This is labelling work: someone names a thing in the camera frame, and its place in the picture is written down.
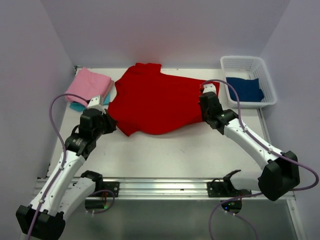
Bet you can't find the red t shirt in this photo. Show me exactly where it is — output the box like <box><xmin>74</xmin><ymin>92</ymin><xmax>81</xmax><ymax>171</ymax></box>
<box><xmin>107</xmin><ymin>63</ymin><xmax>204</xmax><ymax>137</ymax></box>

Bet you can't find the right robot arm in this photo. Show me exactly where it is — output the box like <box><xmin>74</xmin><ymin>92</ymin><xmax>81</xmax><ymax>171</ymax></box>
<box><xmin>199</xmin><ymin>91</ymin><xmax>300</xmax><ymax>201</ymax></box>

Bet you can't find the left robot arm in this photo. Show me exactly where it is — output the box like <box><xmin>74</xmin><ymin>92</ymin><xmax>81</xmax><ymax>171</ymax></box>
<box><xmin>16</xmin><ymin>108</ymin><xmax>117</xmax><ymax>240</ymax></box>

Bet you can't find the teal folded t shirt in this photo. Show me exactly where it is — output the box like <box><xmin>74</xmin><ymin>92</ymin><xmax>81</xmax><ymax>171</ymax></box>
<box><xmin>69</xmin><ymin>93</ymin><xmax>111</xmax><ymax>113</ymax></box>

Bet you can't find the pink folded t shirt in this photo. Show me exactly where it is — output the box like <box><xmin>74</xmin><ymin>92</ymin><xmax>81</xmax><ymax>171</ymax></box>
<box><xmin>66</xmin><ymin>67</ymin><xmax>114</xmax><ymax>100</ymax></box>

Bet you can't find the blue t shirt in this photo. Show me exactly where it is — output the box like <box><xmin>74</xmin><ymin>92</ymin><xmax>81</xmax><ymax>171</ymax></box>
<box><xmin>226</xmin><ymin>77</ymin><xmax>265</xmax><ymax>102</ymax></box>

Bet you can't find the white plastic basket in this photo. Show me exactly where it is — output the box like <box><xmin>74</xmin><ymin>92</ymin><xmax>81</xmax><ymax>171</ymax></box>
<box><xmin>220</xmin><ymin>55</ymin><xmax>277</xmax><ymax>109</ymax></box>

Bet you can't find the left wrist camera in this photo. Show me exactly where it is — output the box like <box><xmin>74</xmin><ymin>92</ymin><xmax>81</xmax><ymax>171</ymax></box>
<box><xmin>86</xmin><ymin>95</ymin><xmax>106</xmax><ymax>113</ymax></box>

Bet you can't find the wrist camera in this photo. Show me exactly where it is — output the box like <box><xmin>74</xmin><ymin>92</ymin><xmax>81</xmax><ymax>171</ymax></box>
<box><xmin>200</xmin><ymin>83</ymin><xmax>217</xmax><ymax>94</ymax></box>
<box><xmin>86</xmin><ymin>95</ymin><xmax>106</xmax><ymax>113</ymax></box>

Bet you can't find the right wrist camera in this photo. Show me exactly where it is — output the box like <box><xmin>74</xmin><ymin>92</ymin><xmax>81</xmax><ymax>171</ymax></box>
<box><xmin>200</xmin><ymin>83</ymin><xmax>217</xmax><ymax>94</ymax></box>

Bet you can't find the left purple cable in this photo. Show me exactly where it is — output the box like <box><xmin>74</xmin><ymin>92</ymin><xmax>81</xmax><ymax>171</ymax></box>
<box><xmin>26</xmin><ymin>93</ymin><xmax>116</xmax><ymax>240</ymax></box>

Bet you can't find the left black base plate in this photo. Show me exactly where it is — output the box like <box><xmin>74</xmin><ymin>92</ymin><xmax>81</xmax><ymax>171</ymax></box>
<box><xmin>95</xmin><ymin>181</ymin><xmax>120</xmax><ymax>198</ymax></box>

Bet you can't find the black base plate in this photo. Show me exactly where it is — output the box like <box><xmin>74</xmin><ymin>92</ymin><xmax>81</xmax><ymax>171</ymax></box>
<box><xmin>206</xmin><ymin>178</ymin><xmax>252</xmax><ymax>198</ymax></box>
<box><xmin>95</xmin><ymin>181</ymin><xmax>120</xmax><ymax>198</ymax></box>

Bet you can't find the aluminium mounting rail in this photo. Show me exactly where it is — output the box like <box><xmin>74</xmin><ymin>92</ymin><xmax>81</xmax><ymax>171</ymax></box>
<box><xmin>32</xmin><ymin>176</ymin><xmax>296</xmax><ymax>201</ymax></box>

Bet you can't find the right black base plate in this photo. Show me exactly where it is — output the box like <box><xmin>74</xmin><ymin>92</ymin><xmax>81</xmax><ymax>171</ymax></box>
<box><xmin>206</xmin><ymin>178</ymin><xmax>252</xmax><ymax>198</ymax></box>

